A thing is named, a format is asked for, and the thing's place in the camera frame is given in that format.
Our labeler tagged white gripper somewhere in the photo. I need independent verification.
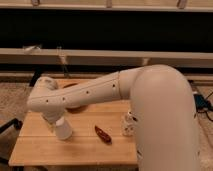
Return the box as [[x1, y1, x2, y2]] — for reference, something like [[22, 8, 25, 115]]
[[42, 110, 64, 124]]

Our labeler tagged white ceramic cup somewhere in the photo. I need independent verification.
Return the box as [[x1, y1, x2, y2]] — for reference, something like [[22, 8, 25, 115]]
[[54, 116, 73, 140]]

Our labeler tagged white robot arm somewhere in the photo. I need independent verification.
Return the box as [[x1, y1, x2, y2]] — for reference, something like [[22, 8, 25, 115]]
[[27, 65, 201, 171]]

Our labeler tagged orange bowl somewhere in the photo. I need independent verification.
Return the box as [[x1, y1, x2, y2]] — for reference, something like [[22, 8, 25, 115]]
[[63, 83, 87, 113]]

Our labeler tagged black chair base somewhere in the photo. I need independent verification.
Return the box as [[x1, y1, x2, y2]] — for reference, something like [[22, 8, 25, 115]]
[[0, 118, 23, 165]]

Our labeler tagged wooden table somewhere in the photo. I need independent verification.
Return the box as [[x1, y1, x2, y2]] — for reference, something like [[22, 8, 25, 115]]
[[9, 100, 137, 166]]

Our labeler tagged red chili pepper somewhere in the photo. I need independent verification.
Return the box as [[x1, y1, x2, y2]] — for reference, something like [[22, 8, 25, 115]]
[[95, 126, 112, 144]]

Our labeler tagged small white patterned bottle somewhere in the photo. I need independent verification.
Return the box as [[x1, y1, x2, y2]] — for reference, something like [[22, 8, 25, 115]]
[[122, 112, 134, 136]]

